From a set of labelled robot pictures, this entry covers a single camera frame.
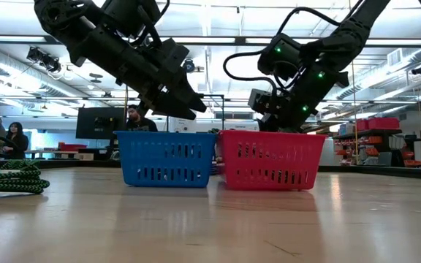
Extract yellow hanging cable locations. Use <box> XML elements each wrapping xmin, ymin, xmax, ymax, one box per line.
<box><xmin>351</xmin><ymin>60</ymin><xmax>360</xmax><ymax>165</ymax></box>

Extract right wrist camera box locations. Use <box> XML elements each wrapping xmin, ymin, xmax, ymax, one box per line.
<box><xmin>248</xmin><ymin>88</ymin><xmax>276</xmax><ymax>115</ymax></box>

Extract black ceiling spotlights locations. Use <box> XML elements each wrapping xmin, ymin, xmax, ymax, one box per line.
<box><xmin>26</xmin><ymin>46</ymin><xmax>63</xmax><ymax>74</ymax></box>

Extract blue plastic basket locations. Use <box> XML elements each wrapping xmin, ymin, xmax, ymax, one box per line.
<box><xmin>114</xmin><ymin>130</ymin><xmax>218</xmax><ymax>188</ymax></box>

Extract storage shelf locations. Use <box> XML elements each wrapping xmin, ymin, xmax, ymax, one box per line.
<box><xmin>333</xmin><ymin>116</ymin><xmax>421</xmax><ymax>169</ymax></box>

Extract white cabinet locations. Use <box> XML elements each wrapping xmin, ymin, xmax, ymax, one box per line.
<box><xmin>168</xmin><ymin>117</ymin><xmax>261</xmax><ymax>133</ymax></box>

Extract red plastic basket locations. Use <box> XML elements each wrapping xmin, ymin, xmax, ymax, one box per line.
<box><xmin>216</xmin><ymin>129</ymin><xmax>328</xmax><ymax>191</ymax></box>

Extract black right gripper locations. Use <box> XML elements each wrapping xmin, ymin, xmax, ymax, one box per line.
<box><xmin>258</xmin><ymin>67</ymin><xmax>349</xmax><ymax>132</ymax></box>

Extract red box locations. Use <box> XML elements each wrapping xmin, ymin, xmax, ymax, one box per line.
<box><xmin>57</xmin><ymin>142</ymin><xmax>88</xmax><ymax>153</ymax></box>

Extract large red storage bin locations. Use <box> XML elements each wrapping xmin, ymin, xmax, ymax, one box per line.
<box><xmin>367</xmin><ymin>117</ymin><xmax>401</xmax><ymax>131</ymax></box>

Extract black ceiling light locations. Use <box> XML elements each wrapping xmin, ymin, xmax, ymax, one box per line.
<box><xmin>182</xmin><ymin>58</ymin><xmax>197</xmax><ymax>74</ymax></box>

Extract silver ceiling duct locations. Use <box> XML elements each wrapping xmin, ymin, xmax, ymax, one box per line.
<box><xmin>336</xmin><ymin>49</ymin><xmax>421</xmax><ymax>102</ymax></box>
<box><xmin>0</xmin><ymin>50</ymin><xmax>87</xmax><ymax>99</ymax></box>

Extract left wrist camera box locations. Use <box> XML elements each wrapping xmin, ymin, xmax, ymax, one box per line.
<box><xmin>154</xmin><ymin>38</ymin><xmax>191</xmax><ymax>76</ymax></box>

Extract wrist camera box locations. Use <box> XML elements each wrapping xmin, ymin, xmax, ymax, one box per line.
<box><xmin>154</xmin><ymin>38</ymin><xmax>191</xmax><ymax>76</ymax></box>
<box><xmin>248</xmin><ymin>88</ymin><xmax>276</xmax><ymax>115</ymax></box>

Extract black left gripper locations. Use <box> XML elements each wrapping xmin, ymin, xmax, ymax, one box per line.
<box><xmin>67</xmin><ymin>27</ymin><xmax>208</xmax><ymax>121</ymax></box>

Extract green braided USB cable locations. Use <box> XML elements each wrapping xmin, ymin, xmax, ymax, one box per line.
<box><xmin>0</xmin><ymin>159</ymin><xmax>50</xmax><ymax>194</ymax></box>

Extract black monitor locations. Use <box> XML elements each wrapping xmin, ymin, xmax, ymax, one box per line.
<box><xmin>75</xmin><ymin>106</ymin><xmax>126</xmax><ymax>140</ymax></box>

